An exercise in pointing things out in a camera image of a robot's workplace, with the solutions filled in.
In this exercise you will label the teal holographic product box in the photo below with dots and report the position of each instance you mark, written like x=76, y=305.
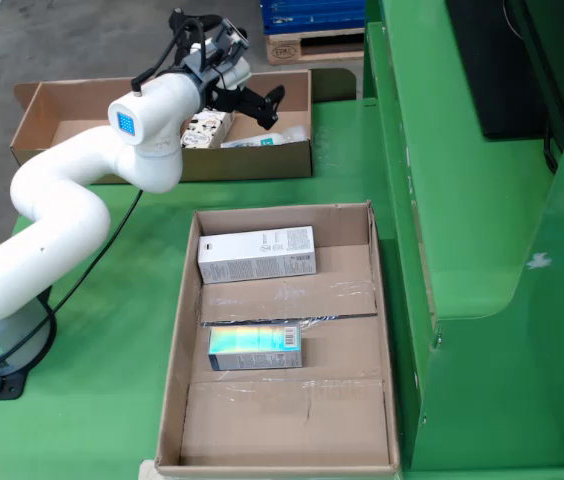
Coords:
x=257, y=345

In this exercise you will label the divided cardboard box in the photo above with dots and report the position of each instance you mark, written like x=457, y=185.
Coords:
x=262, y=160

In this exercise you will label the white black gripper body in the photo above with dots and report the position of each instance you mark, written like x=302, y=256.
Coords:
x=236, y=72

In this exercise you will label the cow print white carton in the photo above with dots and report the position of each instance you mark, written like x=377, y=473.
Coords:
x=207, y=130

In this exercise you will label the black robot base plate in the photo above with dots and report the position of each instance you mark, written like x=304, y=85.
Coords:
x=12, y=387

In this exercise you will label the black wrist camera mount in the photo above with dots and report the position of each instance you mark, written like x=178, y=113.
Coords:
x=212, y=55

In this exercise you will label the long white product box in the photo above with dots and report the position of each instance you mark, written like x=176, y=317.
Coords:
x=257, y=255

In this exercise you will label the open cardboard tray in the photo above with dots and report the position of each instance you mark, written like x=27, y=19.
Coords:
x=287, y=425

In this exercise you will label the translucent white suction cup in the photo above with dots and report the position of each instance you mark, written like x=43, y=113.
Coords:
x=272, y=137

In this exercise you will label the black monitor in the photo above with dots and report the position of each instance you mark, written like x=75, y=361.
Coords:
x=492, y=60

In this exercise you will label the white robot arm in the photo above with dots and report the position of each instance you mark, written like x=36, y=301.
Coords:
x=62, y=210

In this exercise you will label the wooden pallet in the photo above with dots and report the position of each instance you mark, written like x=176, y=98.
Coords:
x=282, y=51

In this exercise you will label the green metal cabinet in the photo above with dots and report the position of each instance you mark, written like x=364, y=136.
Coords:
x=462, y=250

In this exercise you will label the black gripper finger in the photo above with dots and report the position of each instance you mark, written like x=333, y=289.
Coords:
x=274, y=95
x=249, y=111

